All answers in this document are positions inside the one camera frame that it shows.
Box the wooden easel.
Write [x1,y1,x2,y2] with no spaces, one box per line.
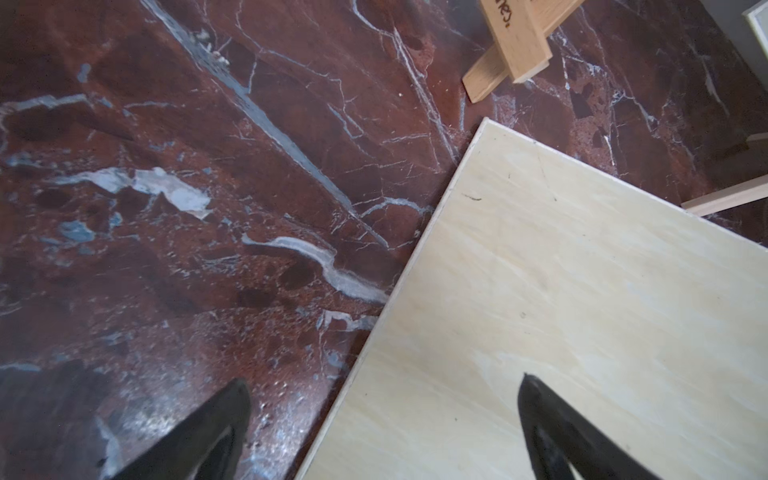
[681,132,767,217]
[462,0,583,104]

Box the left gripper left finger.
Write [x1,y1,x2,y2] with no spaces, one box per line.
[115,379,252,479]

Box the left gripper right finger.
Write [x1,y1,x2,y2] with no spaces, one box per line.
[517,374,657,479]

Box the plywood board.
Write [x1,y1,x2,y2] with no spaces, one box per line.
[298,119,767,479]

